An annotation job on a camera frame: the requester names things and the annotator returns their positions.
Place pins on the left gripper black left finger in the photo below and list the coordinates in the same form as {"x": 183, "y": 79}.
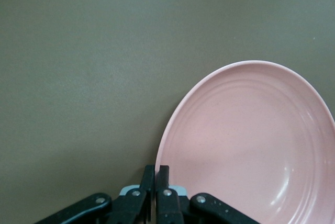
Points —
{"x": 136, "y": 203}

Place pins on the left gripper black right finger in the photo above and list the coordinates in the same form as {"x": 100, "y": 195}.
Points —
{"x": 167, "y": 205}

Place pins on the pink plate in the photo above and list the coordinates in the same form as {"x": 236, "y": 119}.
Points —
{"x": 248, "y": 140}

